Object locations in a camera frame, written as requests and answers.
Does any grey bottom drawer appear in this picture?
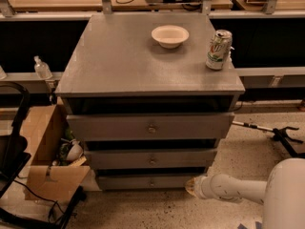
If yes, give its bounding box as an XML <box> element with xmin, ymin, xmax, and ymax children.
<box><xmin>96</xmin><ymin>173</ymin><xmax>198</xmax><ymax>191</ymax></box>

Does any white cup in box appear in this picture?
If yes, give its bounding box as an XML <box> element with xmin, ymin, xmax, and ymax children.
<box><xmin>66</xmin><ymin>140</ymin><xmax>83</xmax><ymax>162</ymax></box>

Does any grey drawer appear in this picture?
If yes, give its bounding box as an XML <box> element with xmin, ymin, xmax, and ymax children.
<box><xmin>85</xmin><ymin>149</ymin><xmax>217</xmax><ymax>170</ymax></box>
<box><xmin>67</xmin><ymin>113</ymin><xmax>234</xmax><ymax>141</ymax></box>
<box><xmin>96</xmin><ymin>173</ymin><xmax>198</xmax><ymax>191</ymax></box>

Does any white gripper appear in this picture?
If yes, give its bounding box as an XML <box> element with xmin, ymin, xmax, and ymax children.
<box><xmin>185</xmin><ymin>174</ymin><xmax>242</xmax><ymax>203</ymax></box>

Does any clear plastic bottle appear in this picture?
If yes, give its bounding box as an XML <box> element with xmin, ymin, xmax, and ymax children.
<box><xmin>34</xmin><ymin>55</ymin><xmax>52</xmax><ymax>80</ymax></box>

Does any black cart frame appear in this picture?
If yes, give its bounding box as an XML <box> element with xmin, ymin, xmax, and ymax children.
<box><xmin>0</xmin><ymin>82</ymin><xmax>31</xmax><ymax>197</ymax></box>

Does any grey drawer cabinet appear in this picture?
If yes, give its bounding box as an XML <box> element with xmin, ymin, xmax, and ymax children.
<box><xmin>56</xmin><ymin>12</ymin><xmax>244</xmax><ymax>178</ymax></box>

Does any grey top drawer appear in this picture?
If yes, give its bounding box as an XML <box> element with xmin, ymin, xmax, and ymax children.
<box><xmin>67</xmin><ymin>113</ymin><xmax>234</xmax><ymax>141</ymax></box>

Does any green white soda can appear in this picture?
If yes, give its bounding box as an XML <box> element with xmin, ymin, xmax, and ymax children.
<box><xmin>206</xmin><ymin>30</ymin><xmax>233</xmax><ymax>71</ymax></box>

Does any grey middle drawer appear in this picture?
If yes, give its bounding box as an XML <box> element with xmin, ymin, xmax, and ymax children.
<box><xmin>85</xmin><ymin>149</ymin><xmax>217</xmax><ymax>170</ymax></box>

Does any brown cardboard box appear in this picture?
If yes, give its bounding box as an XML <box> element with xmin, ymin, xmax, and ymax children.
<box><xmin>21</xmin><ymin>105</ymin><xmax>90</xmax><ymax>201</ymax></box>

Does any black floor cable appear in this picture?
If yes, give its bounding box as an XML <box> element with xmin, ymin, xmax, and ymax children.
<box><xmin>12</xmin><ymin>178</ymin><xmax>79</xmax><ymax>224</ymax></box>

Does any black metal stand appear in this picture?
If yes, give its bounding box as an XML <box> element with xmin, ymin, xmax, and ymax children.
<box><xmin>233</xmin><ymin>121</ymin><xmax>305</xmax><ymax>158</ymax></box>

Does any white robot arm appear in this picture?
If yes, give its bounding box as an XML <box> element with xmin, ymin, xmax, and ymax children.
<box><xmin>185</xmin><ymin>158</ymin><xmax>305</xmax><ymax>229</ymax></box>

